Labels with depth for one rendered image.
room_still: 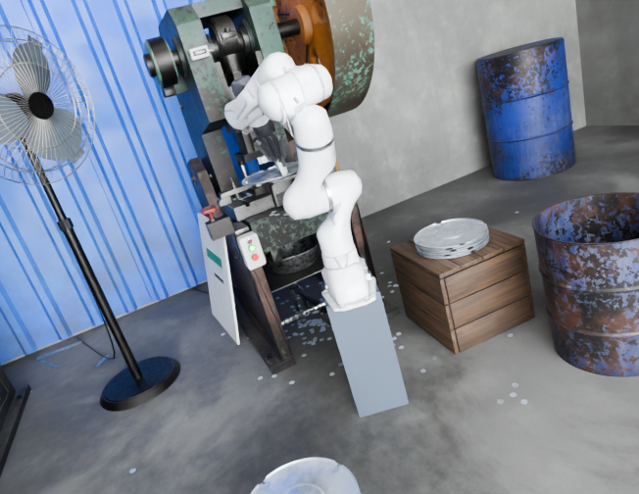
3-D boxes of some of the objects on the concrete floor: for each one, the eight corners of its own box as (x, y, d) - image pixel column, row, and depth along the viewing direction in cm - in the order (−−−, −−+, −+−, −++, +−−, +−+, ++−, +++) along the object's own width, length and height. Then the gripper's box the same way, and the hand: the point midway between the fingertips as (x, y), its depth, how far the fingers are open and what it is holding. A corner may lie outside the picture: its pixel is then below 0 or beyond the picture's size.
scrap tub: (718, 340, 160) (719, 202, 144) (628, 400, 147) (617, 256, 131) (602, 299, 197) (592, 186, 181) (521, 344, 185) (504, 226, 169)
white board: (237, 345, 245) (221, 226, 230) (212, 314, 289) (197, 213, 274) (239, 344, 246) (223, 226, 231) (214, 314, 289) (199, 213, 275)
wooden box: (535, 317, 198) (524, 238, 187) (455, 355, 190) (438, 274, 178) (475, 285, 235) (463, 218, 223) (406, 316, 227) (389, 247, 215)
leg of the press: (297, 364, 215) (229, 166, 185) (273, 375, 212) (200, 175, 182) (244, 298, 298) (191, 154, 267) (226, 306, 294) (171, 161, 264)
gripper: (243, 131, 187) (269, 181, 201) (272, 123, 181) (297, 176, 196) (249, 122, 192) (273, 172, 206) (278, 114, 187) (302, 166, 201)
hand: (282, 167), depth 199 cm, fingers closed
